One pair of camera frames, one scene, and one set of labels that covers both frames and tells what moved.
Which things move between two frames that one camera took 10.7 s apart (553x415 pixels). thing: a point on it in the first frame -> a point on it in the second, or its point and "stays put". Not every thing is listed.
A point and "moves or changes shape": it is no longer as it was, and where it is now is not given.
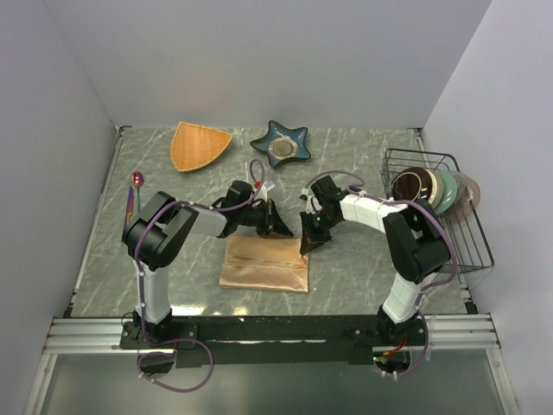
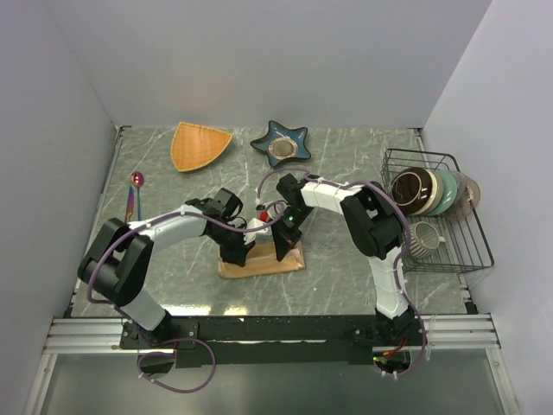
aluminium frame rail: x=450 y=333 stays put
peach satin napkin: x=272 y=263 moves or changes shape
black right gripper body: x=325 y=224 -> x=288 y=226
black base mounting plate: x=274 y=341 stays put
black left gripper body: x=257 y=217 -> x=231 y=243
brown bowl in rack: x=415 y=183 stays put
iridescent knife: x=130 y=207 stays put
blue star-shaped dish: x=281 y=143 stays put
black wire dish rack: x=471 y=249 stays put
